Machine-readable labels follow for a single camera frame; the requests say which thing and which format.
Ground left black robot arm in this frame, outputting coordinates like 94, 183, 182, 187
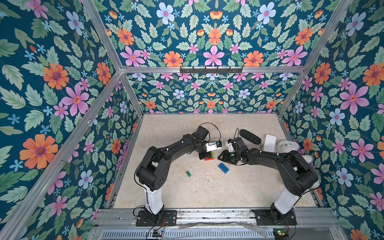
135, 126, 223, 216

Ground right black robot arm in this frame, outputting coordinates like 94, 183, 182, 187
218, 138, 319, 217

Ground blue lego brick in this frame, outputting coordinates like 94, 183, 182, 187
218, 163, 229, 174

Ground black oval remote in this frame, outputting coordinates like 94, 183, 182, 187
239, 129, 262, 145

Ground white rectangular box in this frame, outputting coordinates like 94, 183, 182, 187
263, 134, 277, 153

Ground white teddy bear pink shirt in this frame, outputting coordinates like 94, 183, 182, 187
275, 140, 314, 164

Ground green circuit board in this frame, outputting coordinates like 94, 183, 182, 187
273, 229, 290, 240

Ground small left circuit board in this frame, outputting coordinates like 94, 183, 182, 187
152, 230, 164, 238

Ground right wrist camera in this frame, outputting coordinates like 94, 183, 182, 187
226, 142, 235, 153

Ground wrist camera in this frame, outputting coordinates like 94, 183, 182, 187
226, 142, 235, 153
205, 141, 223, 152

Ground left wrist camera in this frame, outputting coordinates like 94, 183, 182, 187
205, 141, 223, 152

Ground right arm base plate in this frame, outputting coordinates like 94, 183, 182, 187
252, 209, 297, 226

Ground black hook rail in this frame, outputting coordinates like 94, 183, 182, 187
179, 67, 243, 75

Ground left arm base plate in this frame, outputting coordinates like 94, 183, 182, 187
136, 210, 178, 227

